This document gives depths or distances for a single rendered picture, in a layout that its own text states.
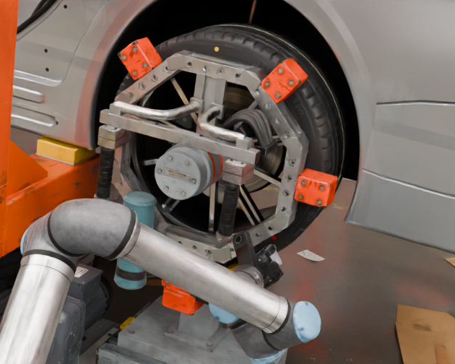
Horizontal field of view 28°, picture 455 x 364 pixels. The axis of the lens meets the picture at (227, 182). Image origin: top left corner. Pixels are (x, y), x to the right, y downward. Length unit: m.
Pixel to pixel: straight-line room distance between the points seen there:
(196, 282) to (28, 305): 0.36
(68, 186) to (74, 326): 0.44
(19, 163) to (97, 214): 0.68
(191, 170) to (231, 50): 0.35
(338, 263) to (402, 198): 1.65
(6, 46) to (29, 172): 0.43
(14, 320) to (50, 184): 0.84
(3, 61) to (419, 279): 2.34
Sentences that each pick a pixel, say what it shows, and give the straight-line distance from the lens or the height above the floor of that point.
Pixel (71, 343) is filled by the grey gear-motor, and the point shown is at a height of 0.31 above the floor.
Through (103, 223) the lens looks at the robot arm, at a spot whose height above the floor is 0.90.
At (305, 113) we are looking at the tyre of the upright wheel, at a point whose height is 1.03.
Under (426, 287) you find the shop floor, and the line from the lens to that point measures 4.00.
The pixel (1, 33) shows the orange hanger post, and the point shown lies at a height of 1.15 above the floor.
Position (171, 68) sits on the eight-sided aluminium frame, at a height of 1.08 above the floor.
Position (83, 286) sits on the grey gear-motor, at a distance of 2.62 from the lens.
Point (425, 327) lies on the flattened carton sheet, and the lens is 3.65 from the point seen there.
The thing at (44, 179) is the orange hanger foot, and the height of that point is 0.68.
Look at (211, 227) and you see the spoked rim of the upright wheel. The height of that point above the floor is 0.62.
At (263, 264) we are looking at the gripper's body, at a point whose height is 0.65.
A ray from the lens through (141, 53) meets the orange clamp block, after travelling 2.42.
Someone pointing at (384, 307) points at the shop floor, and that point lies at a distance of 3.74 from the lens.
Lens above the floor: 1.66
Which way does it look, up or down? 21 degrees down
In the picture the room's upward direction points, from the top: 9 degrees clockwise
